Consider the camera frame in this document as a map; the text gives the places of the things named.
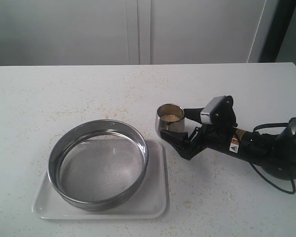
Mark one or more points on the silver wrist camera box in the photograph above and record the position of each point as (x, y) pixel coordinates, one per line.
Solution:
(207, 114)

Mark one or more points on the white cabinet doors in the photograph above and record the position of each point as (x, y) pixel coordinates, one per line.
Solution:
(129, 32)

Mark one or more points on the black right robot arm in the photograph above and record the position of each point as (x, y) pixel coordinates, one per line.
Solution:
(272, 146)

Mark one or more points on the small stainless steel cup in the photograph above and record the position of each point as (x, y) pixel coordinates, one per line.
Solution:
(169, 109)

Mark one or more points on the round steel mesh sieve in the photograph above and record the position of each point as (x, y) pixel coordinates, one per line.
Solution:
(99, 164)

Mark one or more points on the white rectangular plastic tray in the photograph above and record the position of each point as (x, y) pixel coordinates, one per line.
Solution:
(149, 201)

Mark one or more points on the pale coarse grains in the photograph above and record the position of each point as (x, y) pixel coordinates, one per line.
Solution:
(170, 118)

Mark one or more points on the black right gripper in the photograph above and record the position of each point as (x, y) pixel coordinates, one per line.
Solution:
(222, 136)

